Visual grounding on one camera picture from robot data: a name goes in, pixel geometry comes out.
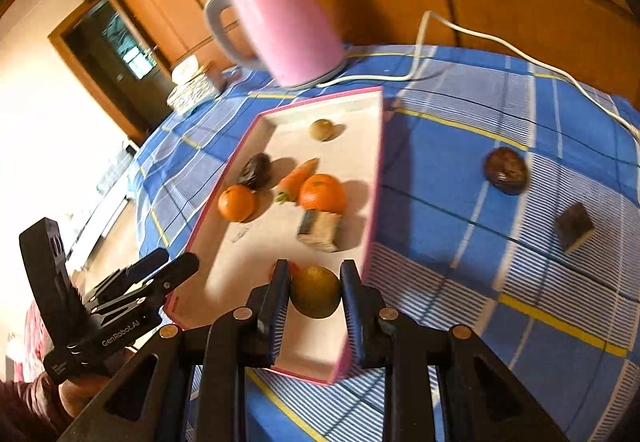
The greenish orange citrus fruit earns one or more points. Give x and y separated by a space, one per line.
316 292

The orange carrot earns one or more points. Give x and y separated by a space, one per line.
295 182

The beige potato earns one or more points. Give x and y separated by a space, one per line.
321 129

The red tomato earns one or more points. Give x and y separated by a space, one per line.
294 268

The large orange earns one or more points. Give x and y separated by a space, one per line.
322 192

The cake slice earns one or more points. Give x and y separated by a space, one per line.
317 229

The pink and white tray box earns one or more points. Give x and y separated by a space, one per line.
240 267

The small orange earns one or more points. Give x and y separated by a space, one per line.
236 203

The patterned tissue box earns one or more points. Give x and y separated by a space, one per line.
192 84

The blue plaid tablecloth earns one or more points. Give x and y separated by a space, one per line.
440 232

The red patterned cloth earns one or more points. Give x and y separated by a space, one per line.
36 328

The pink electric kettle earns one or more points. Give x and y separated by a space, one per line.
285 21

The dark brown round fruit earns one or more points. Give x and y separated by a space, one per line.
505 170
256 170

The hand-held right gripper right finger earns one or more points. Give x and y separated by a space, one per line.
350 317

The person's left hand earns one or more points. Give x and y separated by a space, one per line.
82 394

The brown sponge block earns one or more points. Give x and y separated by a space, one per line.
575 227

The dark glass door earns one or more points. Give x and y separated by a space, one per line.
100 46

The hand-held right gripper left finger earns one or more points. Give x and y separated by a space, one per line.
281 317

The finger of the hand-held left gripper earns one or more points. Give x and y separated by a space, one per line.
175 272
150 262

